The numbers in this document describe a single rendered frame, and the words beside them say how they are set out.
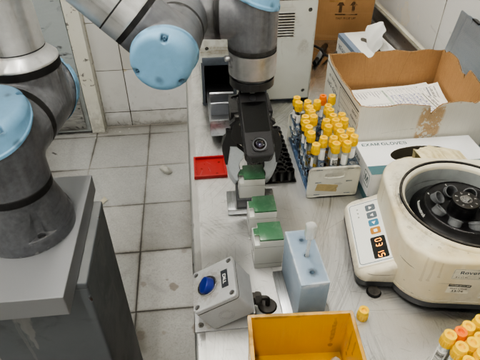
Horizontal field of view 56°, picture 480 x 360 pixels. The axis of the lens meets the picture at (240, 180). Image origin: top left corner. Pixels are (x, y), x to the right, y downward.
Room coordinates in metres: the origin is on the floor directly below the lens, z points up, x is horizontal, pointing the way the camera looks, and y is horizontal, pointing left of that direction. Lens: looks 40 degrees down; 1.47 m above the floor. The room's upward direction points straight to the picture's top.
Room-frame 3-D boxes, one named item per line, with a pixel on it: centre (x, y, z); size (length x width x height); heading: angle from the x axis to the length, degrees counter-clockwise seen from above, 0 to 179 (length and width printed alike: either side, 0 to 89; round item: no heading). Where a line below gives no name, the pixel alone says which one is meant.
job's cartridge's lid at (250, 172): (0.64, -0.02, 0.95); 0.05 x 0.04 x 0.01; 95
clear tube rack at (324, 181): (0.77, -0.17, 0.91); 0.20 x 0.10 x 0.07; 6
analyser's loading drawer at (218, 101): (0.95, 0.04, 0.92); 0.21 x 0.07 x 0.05; 6
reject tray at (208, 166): (0.75, 0.06, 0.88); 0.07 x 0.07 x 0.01; 6
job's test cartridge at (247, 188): (0.64, -0.02, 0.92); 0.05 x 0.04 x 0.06; 95
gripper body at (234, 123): (0.67, -0.02, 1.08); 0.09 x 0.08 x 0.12; 5
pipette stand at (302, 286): (0.43, -0.09, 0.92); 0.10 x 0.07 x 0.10; 8
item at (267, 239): (0.51, -0.04, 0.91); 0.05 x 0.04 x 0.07; 96
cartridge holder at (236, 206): (0.64, -0.02, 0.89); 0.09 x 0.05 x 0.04; 95
